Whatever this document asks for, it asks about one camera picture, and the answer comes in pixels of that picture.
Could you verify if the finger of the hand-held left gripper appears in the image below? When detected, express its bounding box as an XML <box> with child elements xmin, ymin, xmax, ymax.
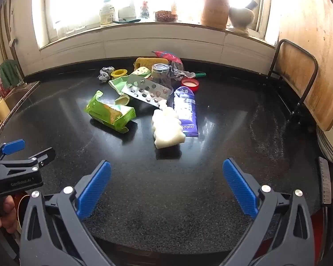
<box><xmin>0</xmin><ymin>147</ymin><xmax>56</xmax><ymax>172</ymax></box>
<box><xmin>0</xmin><ymin>140</ymin><xmax>26</xmax><ymax>163</ymax></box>

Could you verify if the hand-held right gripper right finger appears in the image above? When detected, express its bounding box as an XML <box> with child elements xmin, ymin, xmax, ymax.
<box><xmin>222</xmin><ymin>157</ymin><xmax>316</xmax><ymax>266</ymax></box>

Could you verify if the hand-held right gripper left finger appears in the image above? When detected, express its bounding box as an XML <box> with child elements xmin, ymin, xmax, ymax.
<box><xmin>19</xmin><ymin>160</ymin><xmax>112</xmax><ymax>266</ymax></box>

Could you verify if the blue squeeze tube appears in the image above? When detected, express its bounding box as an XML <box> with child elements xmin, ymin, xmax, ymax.
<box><xmin>173</xmin><ymin>86</ymin><xmax>200</xmax><ymax>138</ymax></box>

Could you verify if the silver pill blister pack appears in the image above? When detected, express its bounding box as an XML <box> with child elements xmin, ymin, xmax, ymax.
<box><xmin>121</xmin><ymin>77</ymin><xmax>174</xmax><ymax>108</ymax></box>

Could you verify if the person's left hand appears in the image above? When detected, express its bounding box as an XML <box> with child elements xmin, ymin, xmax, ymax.
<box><xmin>0</xmin><ymin>195</ymin><xmax>18</xmax><ymax>234</ymax></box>

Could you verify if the yellow mug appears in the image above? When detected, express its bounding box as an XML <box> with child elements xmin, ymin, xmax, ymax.
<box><xmin>0</xmin><ymin>96</ymin><xmax>11</xmax><ymax>126</ymax></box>

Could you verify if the green cloth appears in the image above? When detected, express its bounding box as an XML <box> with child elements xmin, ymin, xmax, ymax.
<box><xmin>0</xmin><ymin>59</ymin><xmax>24</xmax><ymax>88</ymax></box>

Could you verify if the green paper carton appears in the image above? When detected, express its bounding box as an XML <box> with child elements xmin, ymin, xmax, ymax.
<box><xmin>85</xmin><ymin>90</ymin><xmax>137</xmax><ymax>134</ymax></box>

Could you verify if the grey ruler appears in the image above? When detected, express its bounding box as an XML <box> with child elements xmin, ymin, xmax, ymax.
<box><xmin>318</xmin><ymin>156</ymin><xmax>332</xmax><ymax>206</ymax></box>

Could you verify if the white foam piece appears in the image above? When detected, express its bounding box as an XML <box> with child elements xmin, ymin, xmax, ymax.
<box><xmin>151</xmin><ymin>108</ymin><xmax>186</xmax><ymax>149</ymax></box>

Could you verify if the small pale green roll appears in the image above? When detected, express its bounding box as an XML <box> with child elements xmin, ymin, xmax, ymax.
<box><xmin>115</xmin><ymin>94</ymin><xmax>130</xmax><ymax>106</ymax></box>

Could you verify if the stack of white plates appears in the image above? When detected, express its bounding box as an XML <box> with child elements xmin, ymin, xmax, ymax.
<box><xmin>316</xmin><ymin>124</ymin><xmax>333</xmax><ymax>164</ymax></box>

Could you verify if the crumpled grey paper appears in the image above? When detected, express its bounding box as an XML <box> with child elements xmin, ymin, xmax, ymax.
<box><xmin>98</xmin><ymin>66</ymin><xmax>116</xmax><ymax>83</ymax></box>

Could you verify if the pale green torn carton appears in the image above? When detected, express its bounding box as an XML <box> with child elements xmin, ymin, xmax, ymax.
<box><xmin>108</xmin><ymin>68</ymin><xmax>152</xmax><ymax>95</ymax></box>

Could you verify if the red plastic lid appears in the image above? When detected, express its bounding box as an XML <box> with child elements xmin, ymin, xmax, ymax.
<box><xmin>180</xmin><ymin>78</ymin><xmax>200</xmax><ymax>92</ymax></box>

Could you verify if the crumpled silver foil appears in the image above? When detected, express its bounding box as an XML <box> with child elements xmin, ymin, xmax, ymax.
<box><xmin>169</xmin><ymin>68</ymin><xmax>196</xmax><ymax>81</ymax></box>

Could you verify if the clear glass jar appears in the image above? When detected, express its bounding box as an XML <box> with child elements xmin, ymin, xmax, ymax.
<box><xmin>151</xmin><ymin>63</ymin><xmax>173</xmax><ymax>87</ymax></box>

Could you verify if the dark metal rack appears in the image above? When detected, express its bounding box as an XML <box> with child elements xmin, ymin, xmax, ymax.
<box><xmin>267</xmin><ymin>39</ymin><xmax>320</xmax><ymax>124</ymax></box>

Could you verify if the yellow sponge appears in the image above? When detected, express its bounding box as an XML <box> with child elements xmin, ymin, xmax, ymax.
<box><xmin>133</xmin><ymin>57</ymin><xmax>169</xmax><ymax>70</ymax></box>

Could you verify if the red snack wrapper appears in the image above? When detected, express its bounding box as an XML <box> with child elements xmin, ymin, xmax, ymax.
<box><xmin>152</xmin><ymin>50</ymin><xmax>184</xmax><ymax>70</ymax></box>

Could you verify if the white plastic bottle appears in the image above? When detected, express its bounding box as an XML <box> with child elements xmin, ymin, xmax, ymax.
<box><xmin>99</xmin><ymin>0</ymin><xmax>116</xmax><ymax>28</ymax></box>

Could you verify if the large wooden cutting board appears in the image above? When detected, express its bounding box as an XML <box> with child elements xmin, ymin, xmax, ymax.
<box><xmin>278</xmin><ymin>0</ymin><xmax>333</xmax><ymax>132</ymax></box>

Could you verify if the white container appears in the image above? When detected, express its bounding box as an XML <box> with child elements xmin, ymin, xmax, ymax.
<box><xmin>118</xmin><ymin>2</ymin><xmax>137</xmax><ymax>20</ymax></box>

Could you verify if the white ceramic mortar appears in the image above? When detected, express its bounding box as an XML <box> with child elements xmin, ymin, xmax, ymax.
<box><xmin>228</xmin><ymin>0</ymin><xmax>259</xmax><ymax>35</ymax></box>

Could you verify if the small figurine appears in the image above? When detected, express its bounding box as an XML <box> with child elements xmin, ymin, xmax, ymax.
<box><xmin>140</xmin><ymin>1</ymin><xmax>151</xmax><ymax>19</ymax></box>

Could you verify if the wooden utensil holder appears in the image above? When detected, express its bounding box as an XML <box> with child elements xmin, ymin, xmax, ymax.
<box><xmin>200</xmin><ymin>0</ymin><xmax>230</xmax><ymax>30</ymax></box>

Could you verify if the brown filled tray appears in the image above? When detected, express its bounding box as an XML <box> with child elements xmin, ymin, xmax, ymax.
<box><xmin>155</xmin><ymin>10</ymin><xmax>179</xmax><ymax>22</ymax></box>

